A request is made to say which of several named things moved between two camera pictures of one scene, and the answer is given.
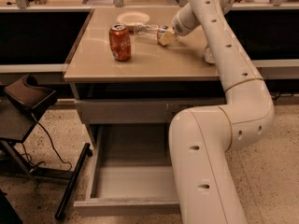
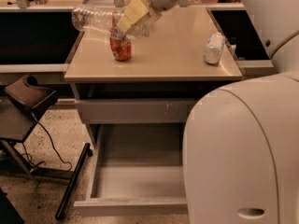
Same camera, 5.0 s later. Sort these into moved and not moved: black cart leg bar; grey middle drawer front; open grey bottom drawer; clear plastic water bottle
Moved: clear plastic water bottle
Not moved: grey middle drawer front; open grey bottom drawer; black cart leg bar
